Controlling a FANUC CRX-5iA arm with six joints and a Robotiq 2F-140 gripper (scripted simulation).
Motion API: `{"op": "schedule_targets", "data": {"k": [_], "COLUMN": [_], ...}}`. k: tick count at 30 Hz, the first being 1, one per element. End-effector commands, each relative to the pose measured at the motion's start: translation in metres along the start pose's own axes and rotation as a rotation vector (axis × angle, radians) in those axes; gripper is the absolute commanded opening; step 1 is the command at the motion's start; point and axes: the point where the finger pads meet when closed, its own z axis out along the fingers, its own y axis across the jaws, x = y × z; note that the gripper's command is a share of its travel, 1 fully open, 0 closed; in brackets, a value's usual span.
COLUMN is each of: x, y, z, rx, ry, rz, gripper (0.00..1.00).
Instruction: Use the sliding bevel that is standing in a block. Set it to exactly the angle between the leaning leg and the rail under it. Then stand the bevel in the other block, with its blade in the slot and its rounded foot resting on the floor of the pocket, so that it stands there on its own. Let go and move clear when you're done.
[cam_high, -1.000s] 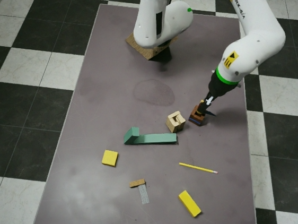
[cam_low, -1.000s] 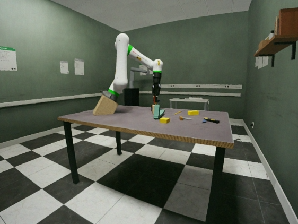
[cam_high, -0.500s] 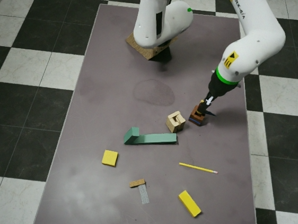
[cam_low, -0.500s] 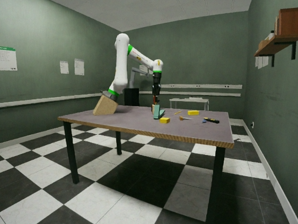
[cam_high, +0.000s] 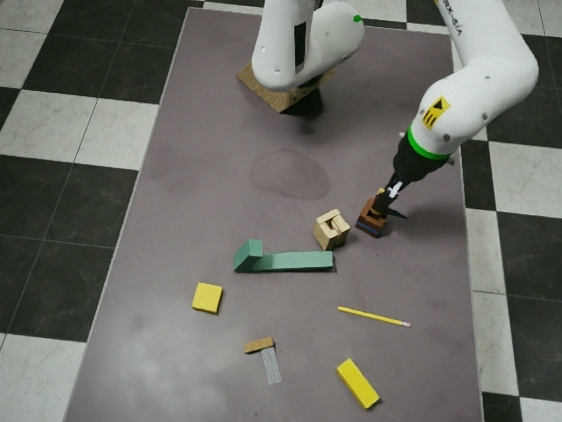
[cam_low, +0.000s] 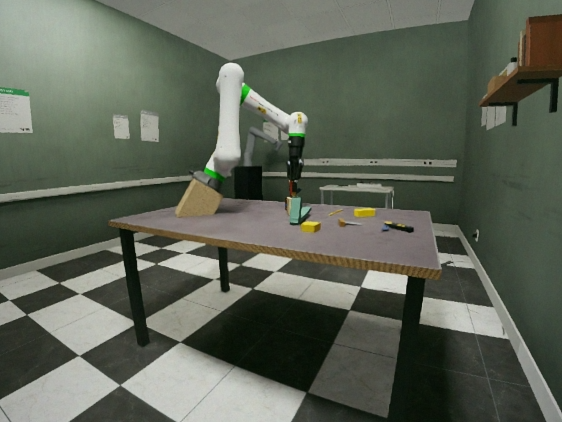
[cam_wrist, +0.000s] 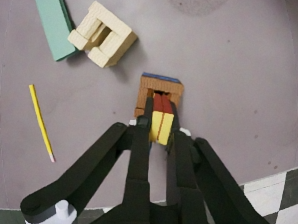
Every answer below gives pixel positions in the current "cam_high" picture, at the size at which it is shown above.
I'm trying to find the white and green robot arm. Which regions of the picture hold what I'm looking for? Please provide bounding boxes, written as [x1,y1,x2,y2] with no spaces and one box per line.
[252,0,538,173]

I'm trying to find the try square with wooden stock and grey blade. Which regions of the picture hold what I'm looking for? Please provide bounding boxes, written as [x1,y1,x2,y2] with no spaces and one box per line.
[244,337,282,385]

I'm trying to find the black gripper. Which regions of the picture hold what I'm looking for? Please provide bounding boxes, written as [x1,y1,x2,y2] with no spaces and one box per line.
[371,152,428,214]

